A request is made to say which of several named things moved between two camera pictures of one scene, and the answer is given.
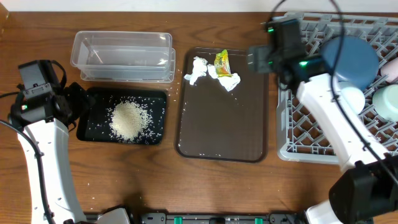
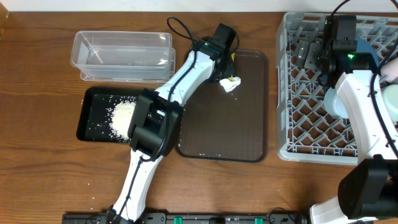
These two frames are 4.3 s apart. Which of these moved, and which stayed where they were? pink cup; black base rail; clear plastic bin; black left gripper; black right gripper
Moved: black left gripper; black right gripper
Stayed: pink cup; black base rail; clear plastic bin
